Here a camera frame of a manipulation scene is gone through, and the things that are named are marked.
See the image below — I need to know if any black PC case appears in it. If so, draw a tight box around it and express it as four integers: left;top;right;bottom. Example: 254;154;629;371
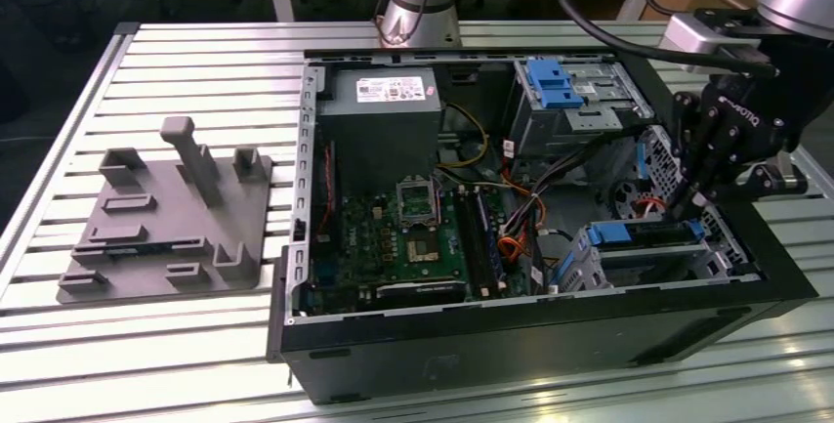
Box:
264;45;820;405

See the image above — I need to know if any yellow wire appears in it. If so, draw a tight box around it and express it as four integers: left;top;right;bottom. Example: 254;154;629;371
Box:
436;102;491;170

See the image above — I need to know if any black graphics card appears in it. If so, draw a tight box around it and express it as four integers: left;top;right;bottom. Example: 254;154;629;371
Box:
364;278;469;305

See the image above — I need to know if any blue plastic drive carrier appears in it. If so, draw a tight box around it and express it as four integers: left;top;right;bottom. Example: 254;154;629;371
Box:
525;59;584;111

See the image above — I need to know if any orange wire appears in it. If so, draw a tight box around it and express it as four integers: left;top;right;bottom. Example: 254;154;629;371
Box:
496;191;547;268

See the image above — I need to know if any red wire along case edge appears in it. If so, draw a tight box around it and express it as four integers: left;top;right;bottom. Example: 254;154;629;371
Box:
316;142;337;244

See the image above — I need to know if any square gold chip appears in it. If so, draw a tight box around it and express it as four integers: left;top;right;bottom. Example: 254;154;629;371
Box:
405;236;441;264

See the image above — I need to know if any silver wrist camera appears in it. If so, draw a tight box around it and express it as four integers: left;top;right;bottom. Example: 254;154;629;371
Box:
655;5;764;73

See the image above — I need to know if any CPU socket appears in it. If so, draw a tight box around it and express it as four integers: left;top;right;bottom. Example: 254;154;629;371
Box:
395;176;445;229

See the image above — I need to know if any black power supply unit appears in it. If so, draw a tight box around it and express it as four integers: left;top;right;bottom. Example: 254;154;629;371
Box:
316;66;445;183

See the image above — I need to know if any green motherboard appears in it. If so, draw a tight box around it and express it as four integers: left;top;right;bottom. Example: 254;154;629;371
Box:
308;168;543;308

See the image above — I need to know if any perforated metal bracket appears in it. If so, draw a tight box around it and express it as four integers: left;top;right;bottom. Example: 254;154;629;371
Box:
632;124;689;210

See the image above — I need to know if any hard disk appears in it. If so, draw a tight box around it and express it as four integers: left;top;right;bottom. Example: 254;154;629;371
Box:
583;219;704;249

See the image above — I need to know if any black sleeved wire bundle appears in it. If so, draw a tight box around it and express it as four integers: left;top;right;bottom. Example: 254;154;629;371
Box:
519;130;643;197

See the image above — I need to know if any grey plastic parts rack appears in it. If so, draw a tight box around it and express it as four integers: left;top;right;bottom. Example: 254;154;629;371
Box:
56;116;274;305

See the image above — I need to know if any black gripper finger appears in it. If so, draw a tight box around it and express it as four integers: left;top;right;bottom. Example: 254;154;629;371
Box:
693;148;810;210
668;92;741;223

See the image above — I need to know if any metal drive cage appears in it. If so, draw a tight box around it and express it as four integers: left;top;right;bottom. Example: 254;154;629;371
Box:
509;58;656;151

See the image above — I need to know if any black RAM slot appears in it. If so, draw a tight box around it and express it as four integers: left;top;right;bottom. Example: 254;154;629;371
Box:
453;187;488;300
472;188;509;293

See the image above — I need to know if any metal disk bay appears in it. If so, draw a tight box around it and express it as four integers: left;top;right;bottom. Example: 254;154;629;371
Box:
555;220;762;293

